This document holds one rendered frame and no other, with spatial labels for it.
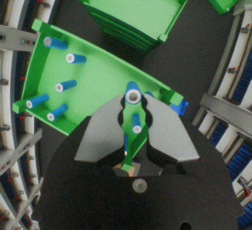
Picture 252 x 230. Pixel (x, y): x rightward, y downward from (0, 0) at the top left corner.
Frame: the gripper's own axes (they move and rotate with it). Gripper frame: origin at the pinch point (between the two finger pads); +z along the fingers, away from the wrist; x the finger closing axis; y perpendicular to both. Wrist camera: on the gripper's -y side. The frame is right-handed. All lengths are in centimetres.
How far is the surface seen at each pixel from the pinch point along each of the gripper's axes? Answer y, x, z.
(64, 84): 2.1, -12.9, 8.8
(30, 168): 90, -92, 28
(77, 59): -2.2, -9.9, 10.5
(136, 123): 9.9, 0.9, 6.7
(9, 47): -8, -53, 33
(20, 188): 91, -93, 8
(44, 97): 6.2, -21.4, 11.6
